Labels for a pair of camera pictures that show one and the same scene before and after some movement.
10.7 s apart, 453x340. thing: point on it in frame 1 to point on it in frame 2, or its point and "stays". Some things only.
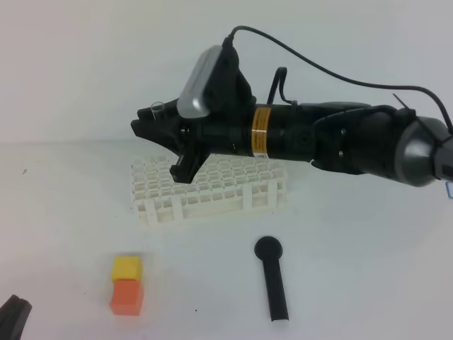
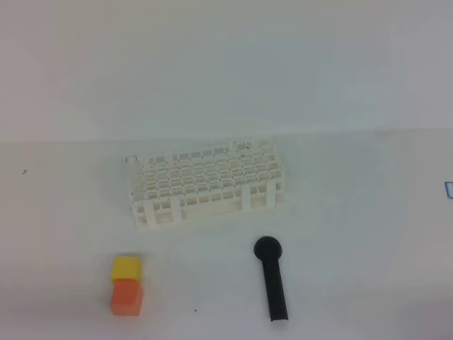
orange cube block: (127, 297) stays
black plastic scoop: (268, 248) stays
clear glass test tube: (157, 106) to (131, 161)
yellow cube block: (127, 268) stays
